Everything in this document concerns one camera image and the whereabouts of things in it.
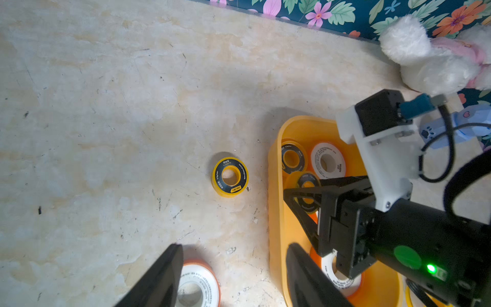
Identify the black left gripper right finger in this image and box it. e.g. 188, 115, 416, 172
286, 243, 352, 307

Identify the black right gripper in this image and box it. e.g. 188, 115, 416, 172
283, 176, 490, 306

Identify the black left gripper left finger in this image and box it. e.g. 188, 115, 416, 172
116, 244, 184, 307

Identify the orange white tape roll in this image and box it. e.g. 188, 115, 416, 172
175, 260, 221, 307
309, 247, 363, 298
309, 142, 347, 180

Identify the yellow black tape roll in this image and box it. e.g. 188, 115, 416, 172
212, 157, 249, 198
281, 139, 308, 177

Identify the yellow plastic storage box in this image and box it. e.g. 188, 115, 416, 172
268, 116, 405, 306

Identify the white plush toy pink shirt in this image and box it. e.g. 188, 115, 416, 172
379, 15, 490, 96

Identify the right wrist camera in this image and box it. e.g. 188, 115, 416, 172
336, 90, 448, 212

